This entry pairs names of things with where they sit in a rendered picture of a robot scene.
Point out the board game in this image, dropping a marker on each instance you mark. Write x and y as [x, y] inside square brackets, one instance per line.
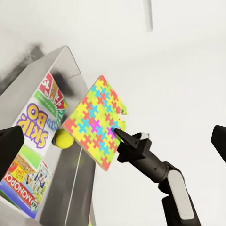
[39, 122]
[28, 194]

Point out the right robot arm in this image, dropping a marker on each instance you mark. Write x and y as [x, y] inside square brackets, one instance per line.
[178, 206]

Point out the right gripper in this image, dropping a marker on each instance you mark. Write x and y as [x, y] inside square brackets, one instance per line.
[137, 152]

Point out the jigsaw puzzle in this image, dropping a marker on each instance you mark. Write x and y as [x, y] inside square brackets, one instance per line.
[92, 122]

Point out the tennis ball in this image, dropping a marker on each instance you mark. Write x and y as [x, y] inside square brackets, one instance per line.
[62, 139]

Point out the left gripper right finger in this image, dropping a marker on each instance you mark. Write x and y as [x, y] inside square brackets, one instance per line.
[218, 139]

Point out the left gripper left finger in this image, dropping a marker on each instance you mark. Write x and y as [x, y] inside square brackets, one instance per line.
[11, 141]

